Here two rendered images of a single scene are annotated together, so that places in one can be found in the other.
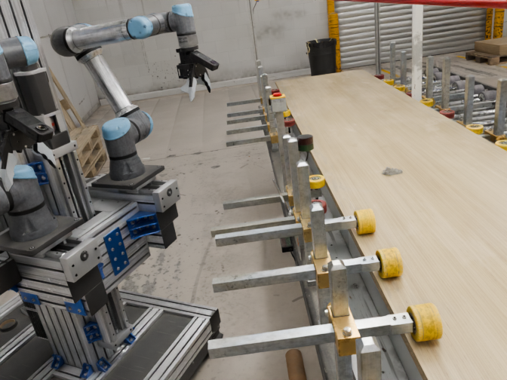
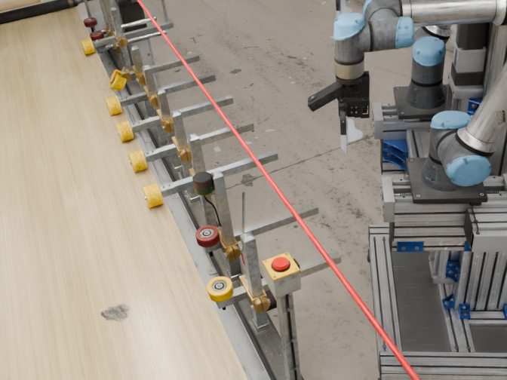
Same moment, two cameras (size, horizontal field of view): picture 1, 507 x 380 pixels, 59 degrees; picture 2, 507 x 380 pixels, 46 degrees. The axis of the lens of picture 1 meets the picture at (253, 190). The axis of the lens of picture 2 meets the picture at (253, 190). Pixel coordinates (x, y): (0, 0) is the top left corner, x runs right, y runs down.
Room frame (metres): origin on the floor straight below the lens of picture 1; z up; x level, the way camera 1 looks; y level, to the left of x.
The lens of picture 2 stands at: (3.06, -0.52, 2.25)
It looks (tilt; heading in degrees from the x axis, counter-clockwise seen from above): 38 degrees down; 162
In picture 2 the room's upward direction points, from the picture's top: 8 degrees counter-clockwise
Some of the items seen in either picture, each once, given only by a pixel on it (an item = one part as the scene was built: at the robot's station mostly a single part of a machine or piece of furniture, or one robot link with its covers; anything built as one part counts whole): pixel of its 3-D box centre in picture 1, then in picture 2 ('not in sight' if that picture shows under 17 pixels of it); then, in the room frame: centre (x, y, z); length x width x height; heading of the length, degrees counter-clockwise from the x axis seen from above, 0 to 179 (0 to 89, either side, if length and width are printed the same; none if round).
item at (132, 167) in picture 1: (125, 163); (446, 163); (1.83, 0.52, 1.09); 0.15 x 0.15 x 0.10
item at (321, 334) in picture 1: (317, 334); (179, 114); (0.81, -0.10, 0.95); 0.50 x 0.04 x 0.04; 89
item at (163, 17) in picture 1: (158, 23); (388, 31); (1.86, 0.27, 1.61); 0.11 x 0.11 x 0.08; 69
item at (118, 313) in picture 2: (391, 170); (115, 310); (1.76, -0.59, 0.91); 0.09 x 0.07 x 0.02; 56
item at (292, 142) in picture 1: (297, 197); (226, 229); (1.60, -0.17, 0.93); 0.04 x 0.04 x 0.48; 89
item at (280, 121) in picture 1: (284, 154); (289, 341); (2.11, -0.17, 0.93); 0.05 x 0.05 x 0.45; 89
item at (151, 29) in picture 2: not in sight; (130, 35); (-0.19, -0.09, 0.95); 0.50 x 0.04 x 0.04; 89
